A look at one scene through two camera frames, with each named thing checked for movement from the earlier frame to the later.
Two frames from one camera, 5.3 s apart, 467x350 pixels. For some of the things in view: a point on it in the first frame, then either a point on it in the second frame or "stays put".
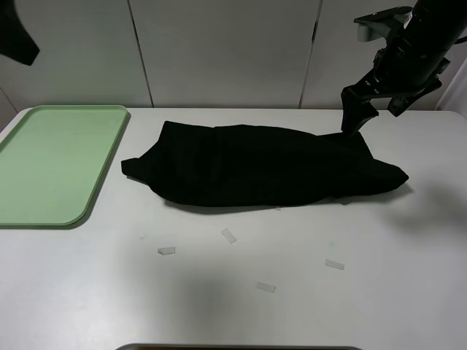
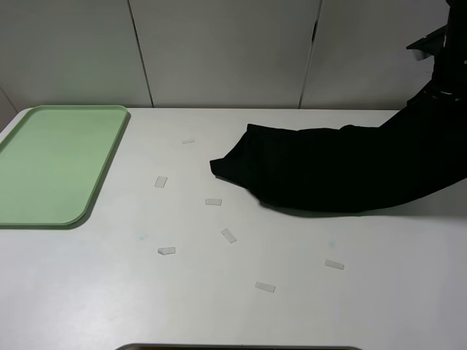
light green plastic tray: (53, 162) stays put
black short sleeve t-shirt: (239, 165) to (419, 154)
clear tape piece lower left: (166, 251) stays put
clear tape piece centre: (229, 236) stays put
